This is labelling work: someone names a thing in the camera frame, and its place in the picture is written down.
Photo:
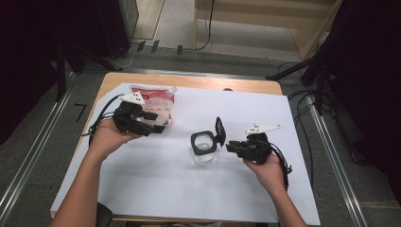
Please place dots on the person's right hand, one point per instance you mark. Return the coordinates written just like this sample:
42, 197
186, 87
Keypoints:
269, 175

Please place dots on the red and white plastic pouch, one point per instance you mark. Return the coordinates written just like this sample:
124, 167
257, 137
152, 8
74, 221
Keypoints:
160, 97

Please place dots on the wooden table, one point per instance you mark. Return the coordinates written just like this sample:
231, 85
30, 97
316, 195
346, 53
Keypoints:
189, 82

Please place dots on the light wooden frame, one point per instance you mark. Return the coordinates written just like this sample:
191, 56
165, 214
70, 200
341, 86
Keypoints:
302, 41

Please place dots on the yellow floor tape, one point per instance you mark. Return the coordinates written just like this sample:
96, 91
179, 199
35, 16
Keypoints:
381, 204

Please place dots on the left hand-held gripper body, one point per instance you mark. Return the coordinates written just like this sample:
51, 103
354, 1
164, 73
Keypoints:
129, 121

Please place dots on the metal floor rail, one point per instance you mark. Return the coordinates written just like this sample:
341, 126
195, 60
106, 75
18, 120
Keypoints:
31, 151
334, 157

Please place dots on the dark rounded object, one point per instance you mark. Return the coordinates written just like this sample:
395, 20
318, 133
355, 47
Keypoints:
104, 216

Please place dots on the clear jar with black lid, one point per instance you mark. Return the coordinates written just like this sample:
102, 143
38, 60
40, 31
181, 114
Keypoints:
203, 157

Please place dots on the dark cabinet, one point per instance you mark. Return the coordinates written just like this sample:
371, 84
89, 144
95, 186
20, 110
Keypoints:
113, 25

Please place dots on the person's left hand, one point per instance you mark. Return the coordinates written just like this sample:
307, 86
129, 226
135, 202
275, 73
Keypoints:
107, 137

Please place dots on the black curtain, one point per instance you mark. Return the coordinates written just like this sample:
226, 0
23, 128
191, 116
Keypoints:
372, 78
25, 47

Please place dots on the white paper sheet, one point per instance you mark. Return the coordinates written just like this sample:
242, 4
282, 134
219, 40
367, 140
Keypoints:
189, 189

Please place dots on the black metal stand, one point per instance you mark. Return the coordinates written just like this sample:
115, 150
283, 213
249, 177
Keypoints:
60, 72
293, 67

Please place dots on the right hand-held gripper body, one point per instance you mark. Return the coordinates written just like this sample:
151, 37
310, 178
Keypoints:
257, 148

